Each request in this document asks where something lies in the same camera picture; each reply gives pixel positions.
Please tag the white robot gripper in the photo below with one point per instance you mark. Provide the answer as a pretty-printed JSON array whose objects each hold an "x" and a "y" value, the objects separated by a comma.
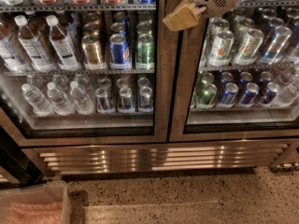
[{"x": 185, "y": 16}]

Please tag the glass fridge door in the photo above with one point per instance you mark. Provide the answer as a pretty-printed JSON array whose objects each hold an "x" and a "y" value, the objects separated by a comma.
[
  {"x": 18, "y": 118},
  {"x": 256, "y": 122}
]

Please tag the green can lower right fridge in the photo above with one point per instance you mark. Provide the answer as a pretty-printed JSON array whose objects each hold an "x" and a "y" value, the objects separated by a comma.
[{"x": 207, "y": 96}]

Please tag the silver blue can right fridge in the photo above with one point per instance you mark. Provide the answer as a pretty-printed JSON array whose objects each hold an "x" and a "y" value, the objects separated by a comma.
[{"x": 271, "y": 53}]

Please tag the water bottle right fridge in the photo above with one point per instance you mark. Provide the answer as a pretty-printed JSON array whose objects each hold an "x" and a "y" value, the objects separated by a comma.
[{"x": 288, "y": 94}]

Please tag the white 7up can left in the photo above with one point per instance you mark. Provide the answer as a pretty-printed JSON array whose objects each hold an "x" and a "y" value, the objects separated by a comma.
[{"x": 220, "y": 53}]

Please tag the white 7up can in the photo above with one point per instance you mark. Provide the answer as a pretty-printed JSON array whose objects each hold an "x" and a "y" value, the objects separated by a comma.
[
  {"x": 220, "y": 53},
  {"x": 249, "y": 45}
]

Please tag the green soda can front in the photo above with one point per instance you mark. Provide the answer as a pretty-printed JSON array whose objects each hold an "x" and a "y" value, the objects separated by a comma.
[{"x": 144, "y": 52}]

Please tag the white 7up can right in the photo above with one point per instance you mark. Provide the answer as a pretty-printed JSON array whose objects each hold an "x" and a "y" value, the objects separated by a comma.
[{"x": 249, "y": 45}]

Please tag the blue pepsi can front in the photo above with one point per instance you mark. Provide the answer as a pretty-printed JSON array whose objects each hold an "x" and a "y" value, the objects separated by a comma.
[{"x": 119, "y": 52}]

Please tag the blue can lower left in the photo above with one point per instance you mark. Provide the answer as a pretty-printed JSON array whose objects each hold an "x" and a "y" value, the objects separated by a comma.
[{"x": 229, "y": 93}]

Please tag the slim energy can right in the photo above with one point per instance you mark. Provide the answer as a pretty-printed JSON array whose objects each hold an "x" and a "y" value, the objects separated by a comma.
[{"x": 145, "y": 99}]

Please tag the slim energy can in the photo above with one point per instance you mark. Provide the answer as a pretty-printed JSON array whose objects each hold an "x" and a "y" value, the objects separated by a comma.
[
  {"x": 105, "y": 104},
  {"x": 126, "y": 100},
  {"x": 145, "y": 99}
]

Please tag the gold soda can front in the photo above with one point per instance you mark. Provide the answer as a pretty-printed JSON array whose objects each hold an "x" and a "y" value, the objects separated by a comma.
[{"x": 94, "y": 57}]

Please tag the slim energy can middle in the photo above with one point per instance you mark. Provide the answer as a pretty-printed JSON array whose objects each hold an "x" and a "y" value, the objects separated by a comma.
[{"x": 126, "y": 100}]

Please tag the blue can lower far right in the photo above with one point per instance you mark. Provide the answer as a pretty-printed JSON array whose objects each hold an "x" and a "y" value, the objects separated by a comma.
[{"x": 269, "y": 93}]

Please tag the slim energy can left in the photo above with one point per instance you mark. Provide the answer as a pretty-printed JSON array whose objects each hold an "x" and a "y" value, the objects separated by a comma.
[{"x": 105, "y": 104}]

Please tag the tea bottle white label right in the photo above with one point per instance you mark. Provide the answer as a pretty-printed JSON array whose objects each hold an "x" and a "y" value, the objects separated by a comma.
[{"x": 63, "y": 44}]

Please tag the tea bottle white label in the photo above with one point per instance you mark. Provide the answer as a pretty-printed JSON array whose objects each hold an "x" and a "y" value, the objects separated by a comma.
[
  {"x": 63, "y": 44},
  {"x": 11, "y": 50},
  {"x": 35, "y": 45}
]

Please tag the water bottle right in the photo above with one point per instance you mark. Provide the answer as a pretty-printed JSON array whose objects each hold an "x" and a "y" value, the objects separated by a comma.
[{"x": 80, "y": 96}]

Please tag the water bottle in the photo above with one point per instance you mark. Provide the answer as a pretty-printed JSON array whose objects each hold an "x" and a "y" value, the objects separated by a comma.
[
  {"x": 60, "y": 100},
  {"x": 80, "y": 96},
  {"x": 37, "y": 100}
]

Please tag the tea bottle white label middle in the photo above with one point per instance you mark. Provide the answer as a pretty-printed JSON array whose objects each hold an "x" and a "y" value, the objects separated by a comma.
[{"x": 35, "y": 45}]

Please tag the water bottle middle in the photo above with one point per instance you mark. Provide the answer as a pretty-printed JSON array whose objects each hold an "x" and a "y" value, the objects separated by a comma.
[{"x": 60, "y": 100}]

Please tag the water bottle left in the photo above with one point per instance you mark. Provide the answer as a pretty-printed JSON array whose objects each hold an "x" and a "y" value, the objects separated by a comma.
[{"x": 37, "y": 100}]

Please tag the tea bottle white label left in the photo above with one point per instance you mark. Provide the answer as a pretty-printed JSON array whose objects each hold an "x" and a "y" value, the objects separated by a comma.
[{"x": 11, "y": 50}]

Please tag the clear plastic storage bin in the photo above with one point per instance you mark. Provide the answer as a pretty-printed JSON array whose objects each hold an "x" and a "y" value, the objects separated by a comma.
[{"x": 51, "y": 192}]

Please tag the pink bubble wrap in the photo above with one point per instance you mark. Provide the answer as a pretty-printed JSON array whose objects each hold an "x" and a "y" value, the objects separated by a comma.
[{"x": 21, "y": 213}]

